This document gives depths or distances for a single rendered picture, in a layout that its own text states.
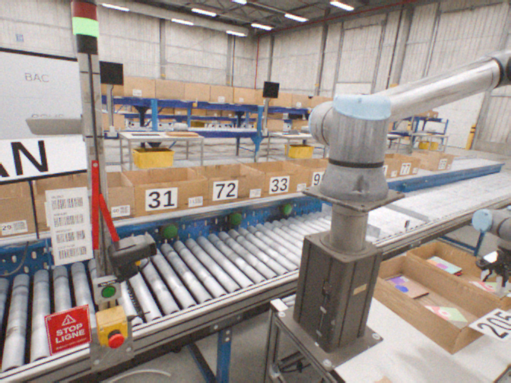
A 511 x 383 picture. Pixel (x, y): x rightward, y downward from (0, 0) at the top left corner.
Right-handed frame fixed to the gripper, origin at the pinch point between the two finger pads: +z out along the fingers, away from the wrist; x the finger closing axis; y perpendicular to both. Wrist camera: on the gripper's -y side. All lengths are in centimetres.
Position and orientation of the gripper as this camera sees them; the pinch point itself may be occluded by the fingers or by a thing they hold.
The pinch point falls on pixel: (489, 288)
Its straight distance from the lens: 167.1
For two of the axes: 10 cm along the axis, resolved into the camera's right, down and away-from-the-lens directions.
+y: 10.0, 0.6, 0.5
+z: -0.7, 9.6, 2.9
